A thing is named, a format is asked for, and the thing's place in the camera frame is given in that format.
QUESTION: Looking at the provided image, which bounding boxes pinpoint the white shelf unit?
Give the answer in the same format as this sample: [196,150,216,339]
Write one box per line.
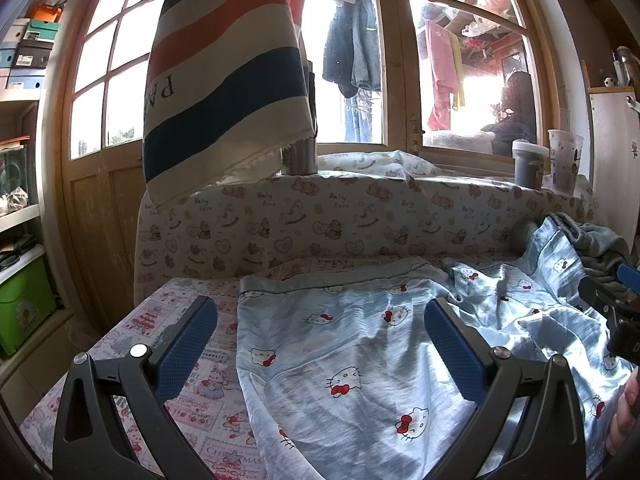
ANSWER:
[1,0,72,406]

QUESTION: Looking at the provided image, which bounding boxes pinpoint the bear print headboard cushion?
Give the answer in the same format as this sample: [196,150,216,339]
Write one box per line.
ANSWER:
[134,151,599,301]

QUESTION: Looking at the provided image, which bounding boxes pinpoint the green storage bin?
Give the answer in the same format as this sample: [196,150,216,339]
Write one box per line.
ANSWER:
[0,257,56,356]

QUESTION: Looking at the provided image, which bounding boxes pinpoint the grey crumpled sweater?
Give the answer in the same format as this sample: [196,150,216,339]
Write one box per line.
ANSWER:
[547,212,634,284]

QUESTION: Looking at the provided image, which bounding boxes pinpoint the striped hanging towel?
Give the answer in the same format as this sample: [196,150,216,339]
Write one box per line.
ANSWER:
[142,0,314,208]

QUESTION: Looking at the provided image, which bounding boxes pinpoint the hanging pink garment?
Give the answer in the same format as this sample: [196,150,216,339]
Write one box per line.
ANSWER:
[425,21,464,131]

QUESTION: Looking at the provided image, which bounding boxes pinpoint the wooden window frame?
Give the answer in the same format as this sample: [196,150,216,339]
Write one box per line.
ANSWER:
[36,0,564,328]

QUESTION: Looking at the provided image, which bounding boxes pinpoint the white cabinet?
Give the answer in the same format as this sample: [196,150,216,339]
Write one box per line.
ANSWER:
[589,87,639,250]

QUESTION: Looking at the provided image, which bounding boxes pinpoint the right hand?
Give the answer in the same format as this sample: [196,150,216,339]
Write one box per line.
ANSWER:
[605,367,639,455]

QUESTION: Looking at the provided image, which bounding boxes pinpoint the clear plastic cup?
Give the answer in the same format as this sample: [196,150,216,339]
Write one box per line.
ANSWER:
[548,129,584,196]

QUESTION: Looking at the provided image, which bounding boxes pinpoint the light blue Hello Kitty pants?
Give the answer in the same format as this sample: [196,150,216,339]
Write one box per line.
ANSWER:
[236,220,632,479]

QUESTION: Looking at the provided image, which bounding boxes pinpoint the hanging dark jacket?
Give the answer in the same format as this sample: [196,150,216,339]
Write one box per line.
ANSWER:
[322,0,381,99]

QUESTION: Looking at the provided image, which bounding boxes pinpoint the stacked shoe boxes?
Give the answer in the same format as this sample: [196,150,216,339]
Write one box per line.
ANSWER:
[1,3,63,90]

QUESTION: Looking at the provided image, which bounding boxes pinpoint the grey lidded jar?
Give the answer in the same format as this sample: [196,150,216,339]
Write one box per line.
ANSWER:
[512,139,549,190]

